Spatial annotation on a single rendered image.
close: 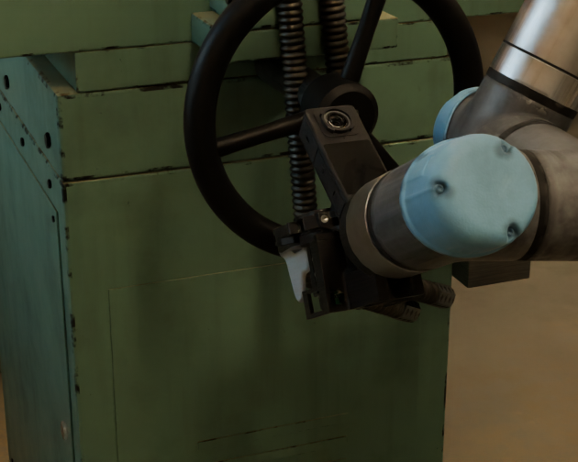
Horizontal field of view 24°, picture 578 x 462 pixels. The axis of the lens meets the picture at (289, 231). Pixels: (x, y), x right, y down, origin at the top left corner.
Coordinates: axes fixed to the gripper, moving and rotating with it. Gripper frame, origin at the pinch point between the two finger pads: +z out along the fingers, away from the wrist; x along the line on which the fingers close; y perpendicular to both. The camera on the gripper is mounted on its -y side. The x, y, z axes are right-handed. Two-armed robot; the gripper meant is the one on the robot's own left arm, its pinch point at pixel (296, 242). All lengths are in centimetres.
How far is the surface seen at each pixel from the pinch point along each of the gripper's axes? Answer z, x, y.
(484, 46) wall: 251, 166, -81
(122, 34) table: 13.7, -8.8, -23.8
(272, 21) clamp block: 4.3, 3.0, -21.1
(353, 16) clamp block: 4.3, 11.1, -21.1
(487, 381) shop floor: 111, 73, 18
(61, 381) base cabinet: 39.5, -15.5, 7.4
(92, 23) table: 13.1, -11.7, -24.9
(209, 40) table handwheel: -3.6, -5.9, -17.6
